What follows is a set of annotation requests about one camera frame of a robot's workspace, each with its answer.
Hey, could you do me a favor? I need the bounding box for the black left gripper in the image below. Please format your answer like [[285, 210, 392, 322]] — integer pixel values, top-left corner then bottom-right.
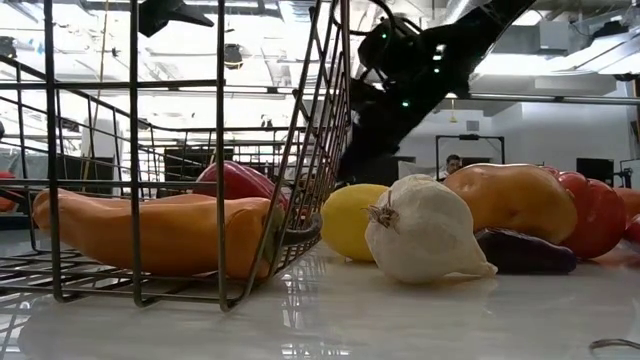
[[138, 0, 216, 39]]

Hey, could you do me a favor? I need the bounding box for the red-orange ribbed pumpkin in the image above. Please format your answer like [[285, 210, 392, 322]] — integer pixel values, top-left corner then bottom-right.
[[542, 166, 628, 260]]

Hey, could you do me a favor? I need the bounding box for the grey metal crossbar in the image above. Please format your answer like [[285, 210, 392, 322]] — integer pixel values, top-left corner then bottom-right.
[[0, 79, 640, 107]]

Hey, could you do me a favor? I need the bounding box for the person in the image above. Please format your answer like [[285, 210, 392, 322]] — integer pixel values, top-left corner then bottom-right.
[[439, 153, 464, 181]]

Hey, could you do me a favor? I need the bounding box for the round orange fruit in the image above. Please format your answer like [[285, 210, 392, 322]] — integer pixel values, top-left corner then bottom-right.
[[613, 187, 640, 221]]

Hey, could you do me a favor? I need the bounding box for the yellow lemon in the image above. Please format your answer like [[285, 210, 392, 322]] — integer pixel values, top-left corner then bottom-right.
[[320, 183, 390, 262]]

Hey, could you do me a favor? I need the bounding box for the white table mat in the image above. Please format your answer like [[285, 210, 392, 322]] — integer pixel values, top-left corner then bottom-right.
[[0, 222, 640, 360]]

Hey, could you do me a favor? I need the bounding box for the small purple eggplant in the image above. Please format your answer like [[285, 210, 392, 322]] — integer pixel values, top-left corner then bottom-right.
[[474, 227, 578, 275]]

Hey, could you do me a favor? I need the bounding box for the dark cable end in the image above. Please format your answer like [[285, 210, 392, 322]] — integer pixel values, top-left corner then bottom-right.
[[589, 338, 640, 351]]

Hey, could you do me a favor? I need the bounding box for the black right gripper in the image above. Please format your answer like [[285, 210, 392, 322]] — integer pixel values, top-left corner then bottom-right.
[[337, 78, 426, 181]]

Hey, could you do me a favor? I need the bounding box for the red bell pepper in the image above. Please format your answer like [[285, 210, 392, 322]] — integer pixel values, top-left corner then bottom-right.
[[193, 160, 290, 211]]

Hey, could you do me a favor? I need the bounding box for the black ceiling dome lamp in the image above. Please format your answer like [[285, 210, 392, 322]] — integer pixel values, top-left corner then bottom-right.
[[220, 43, 246, 71]]

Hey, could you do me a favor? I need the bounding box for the metal wire basket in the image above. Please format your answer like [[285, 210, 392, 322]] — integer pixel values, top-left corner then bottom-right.
[[0, 0, 354, 314]]

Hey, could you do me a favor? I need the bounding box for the black background monitor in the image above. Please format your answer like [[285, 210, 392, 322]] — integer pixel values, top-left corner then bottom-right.
[[575, 157, 615, 189]]

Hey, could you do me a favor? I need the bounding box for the carrot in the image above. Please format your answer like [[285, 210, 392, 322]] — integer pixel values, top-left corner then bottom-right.
[[32, 188, 324, 280]]

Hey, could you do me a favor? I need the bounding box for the long red chili pepper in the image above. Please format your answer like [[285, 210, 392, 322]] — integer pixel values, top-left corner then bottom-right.
[[622, 213, 640, 246]]

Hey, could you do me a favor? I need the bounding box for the black metal frame stand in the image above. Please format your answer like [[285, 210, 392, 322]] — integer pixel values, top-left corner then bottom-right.
[[434, 133, 506, 169]]

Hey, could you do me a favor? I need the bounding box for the orange chair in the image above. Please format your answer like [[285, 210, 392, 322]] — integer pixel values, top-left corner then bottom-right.
[[0, 170, 19, 214]]

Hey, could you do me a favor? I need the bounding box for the white garlic bulb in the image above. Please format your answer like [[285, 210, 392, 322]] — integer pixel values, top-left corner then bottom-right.
[[363, 173, 499, 285]]

